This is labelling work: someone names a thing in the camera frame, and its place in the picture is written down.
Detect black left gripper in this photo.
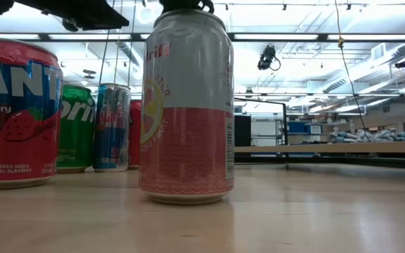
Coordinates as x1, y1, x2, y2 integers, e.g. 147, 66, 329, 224
159, 0, 216, 14

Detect white pink Spindrift can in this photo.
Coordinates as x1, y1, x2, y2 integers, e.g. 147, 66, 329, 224
138, 8, 236, 206

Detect red Coca-Cola can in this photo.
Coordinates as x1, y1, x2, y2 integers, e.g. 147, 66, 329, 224
127, 99, 143, 170

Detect blue silver Red Bull can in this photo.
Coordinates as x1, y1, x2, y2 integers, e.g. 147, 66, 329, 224
92, 82, 132, 173

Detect green Sprite can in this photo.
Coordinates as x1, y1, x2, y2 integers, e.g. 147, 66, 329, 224
55, 84, 97, 174

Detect red Fanta strawberry can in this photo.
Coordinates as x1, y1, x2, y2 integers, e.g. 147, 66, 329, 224
0, 37, 65, 190

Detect black background monitor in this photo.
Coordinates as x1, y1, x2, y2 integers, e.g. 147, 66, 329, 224
233, 115, 252, 148

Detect blue storage bins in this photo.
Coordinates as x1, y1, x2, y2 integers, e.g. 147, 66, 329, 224
288, 121, 323, 135

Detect pile of blue white packages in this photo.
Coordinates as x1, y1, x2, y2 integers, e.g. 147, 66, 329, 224
330, 129, 405, 144

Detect black ceiling-mounted camera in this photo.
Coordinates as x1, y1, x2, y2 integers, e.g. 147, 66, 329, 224
257, 44, 281, 72

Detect yellow hanging cable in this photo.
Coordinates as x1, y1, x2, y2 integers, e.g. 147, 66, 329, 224
334, 0, 371, 143

